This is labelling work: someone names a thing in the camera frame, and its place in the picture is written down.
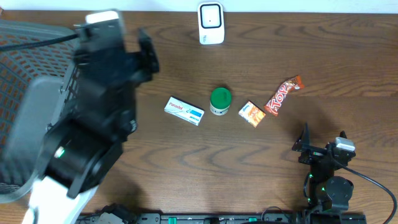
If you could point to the orange Top chocolate bar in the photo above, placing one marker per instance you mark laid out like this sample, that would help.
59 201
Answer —
275 102

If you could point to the white Panadol box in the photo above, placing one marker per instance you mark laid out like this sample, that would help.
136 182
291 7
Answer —
184 111

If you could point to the white barcode scanner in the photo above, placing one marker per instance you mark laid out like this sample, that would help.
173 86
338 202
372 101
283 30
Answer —
210 23

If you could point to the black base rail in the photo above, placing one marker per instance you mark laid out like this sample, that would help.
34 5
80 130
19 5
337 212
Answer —
155 218

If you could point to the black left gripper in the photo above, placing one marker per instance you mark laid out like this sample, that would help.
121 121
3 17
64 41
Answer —
135 66

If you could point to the green lid jar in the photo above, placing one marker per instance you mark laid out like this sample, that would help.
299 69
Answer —
220 101

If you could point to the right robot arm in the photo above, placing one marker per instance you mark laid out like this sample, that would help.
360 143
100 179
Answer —
328 194

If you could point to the small orange box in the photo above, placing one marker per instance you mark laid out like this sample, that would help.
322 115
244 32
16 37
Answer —
252 114

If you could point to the grey plastic basket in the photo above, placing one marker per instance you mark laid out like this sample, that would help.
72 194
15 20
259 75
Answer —
36 84

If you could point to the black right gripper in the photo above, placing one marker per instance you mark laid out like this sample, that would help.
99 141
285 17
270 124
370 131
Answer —
303 143

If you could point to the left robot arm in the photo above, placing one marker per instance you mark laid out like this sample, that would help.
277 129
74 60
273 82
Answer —
81 148

